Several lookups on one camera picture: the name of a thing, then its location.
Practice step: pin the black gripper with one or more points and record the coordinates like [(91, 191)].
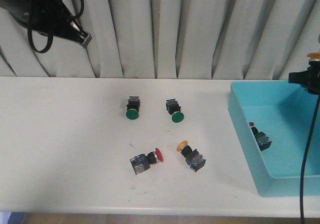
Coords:
[(53, 19)]

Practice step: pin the red push button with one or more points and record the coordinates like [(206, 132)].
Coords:
[(263, 141), (142, 162)]

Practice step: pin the yellow push button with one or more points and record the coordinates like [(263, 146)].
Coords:
[(193, 158), (313, 62)]

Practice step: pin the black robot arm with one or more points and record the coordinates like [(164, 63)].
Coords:
[(19, 10)]

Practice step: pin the light blue plastic box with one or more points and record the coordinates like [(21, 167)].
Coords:
[(284, 112)]

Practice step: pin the left green push button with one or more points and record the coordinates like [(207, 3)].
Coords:
[(133, 107)]

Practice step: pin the green push button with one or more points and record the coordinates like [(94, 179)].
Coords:
[(174, 110), (133, 107)]

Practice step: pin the grey pleated curtain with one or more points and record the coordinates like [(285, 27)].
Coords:
[(173, 39)]

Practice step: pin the right green push button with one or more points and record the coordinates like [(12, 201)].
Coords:
[(174, 110)]

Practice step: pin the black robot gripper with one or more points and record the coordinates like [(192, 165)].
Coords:
[(308, 79)]

